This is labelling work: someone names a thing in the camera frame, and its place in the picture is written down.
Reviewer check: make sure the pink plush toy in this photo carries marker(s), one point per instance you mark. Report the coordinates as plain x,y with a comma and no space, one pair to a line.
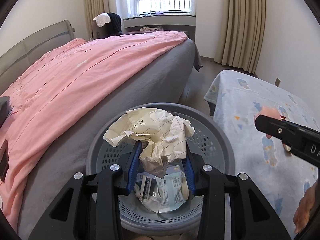
270,112

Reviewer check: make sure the pink bed cover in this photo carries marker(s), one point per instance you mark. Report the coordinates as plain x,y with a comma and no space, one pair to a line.
59,89

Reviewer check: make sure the light blue patterned blanket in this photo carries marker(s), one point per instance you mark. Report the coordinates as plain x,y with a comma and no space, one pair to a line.
280,176

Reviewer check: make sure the lavender cardboard box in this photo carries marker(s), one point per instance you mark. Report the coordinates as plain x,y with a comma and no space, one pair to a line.
170,170

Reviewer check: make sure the grey pillow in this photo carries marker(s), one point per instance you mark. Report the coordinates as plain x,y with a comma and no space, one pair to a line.
4,108

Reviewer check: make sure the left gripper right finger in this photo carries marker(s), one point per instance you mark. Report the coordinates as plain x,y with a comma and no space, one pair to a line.
252,216

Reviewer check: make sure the right beige curtain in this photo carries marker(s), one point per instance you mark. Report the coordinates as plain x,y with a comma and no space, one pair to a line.
241,34

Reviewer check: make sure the person's right hand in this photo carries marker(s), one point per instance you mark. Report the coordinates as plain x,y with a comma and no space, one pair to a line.
302,214

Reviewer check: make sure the lined paper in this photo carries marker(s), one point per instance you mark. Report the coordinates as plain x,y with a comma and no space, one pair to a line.
165,136

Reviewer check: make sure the wall socket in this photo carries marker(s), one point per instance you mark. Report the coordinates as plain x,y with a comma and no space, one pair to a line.
277,82

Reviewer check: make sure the grey window bench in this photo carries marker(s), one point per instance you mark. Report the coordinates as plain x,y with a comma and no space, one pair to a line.
175,22

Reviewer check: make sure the grey headboard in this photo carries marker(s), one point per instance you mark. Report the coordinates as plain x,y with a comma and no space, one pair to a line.
25,53

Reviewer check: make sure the grey bed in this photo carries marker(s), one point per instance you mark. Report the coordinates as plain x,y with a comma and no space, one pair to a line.
163,80

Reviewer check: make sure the pale green wipes packet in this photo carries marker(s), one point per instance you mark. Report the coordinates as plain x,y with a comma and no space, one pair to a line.
170,192

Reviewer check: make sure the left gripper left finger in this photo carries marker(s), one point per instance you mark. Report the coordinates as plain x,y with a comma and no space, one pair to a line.
87,206

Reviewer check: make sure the white cloth on chair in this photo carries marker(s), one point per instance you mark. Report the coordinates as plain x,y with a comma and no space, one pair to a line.
102,19

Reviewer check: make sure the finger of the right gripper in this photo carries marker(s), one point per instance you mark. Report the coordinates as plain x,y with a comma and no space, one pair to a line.
283,130

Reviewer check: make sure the white playing card box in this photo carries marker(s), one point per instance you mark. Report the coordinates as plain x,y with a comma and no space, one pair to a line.
147,187

